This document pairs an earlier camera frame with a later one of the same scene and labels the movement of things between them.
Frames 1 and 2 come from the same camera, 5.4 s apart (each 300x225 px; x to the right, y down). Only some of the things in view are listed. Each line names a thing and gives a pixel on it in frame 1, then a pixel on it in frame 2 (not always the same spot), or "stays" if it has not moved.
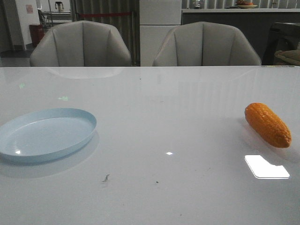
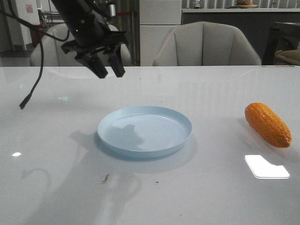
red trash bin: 37,32 stays
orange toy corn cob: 265,121 stays
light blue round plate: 45,135 → 144,131
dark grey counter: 256,23 stays
